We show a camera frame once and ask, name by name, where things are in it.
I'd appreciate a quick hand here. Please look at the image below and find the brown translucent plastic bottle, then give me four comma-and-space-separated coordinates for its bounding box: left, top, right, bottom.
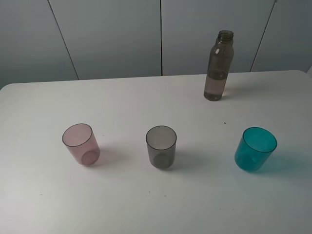
204, 30, 234, 101

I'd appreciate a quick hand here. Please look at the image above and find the grey translucent plastic cup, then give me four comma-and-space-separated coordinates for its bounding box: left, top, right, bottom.
145, 125, 177, 170

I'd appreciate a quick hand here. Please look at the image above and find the pink translucent plastic cup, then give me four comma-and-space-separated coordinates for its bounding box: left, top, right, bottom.
62, 123, 100, 166

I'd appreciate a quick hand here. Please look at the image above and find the teal translucent plastic cup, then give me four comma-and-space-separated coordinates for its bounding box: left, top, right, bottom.
234, 127, 277, 172

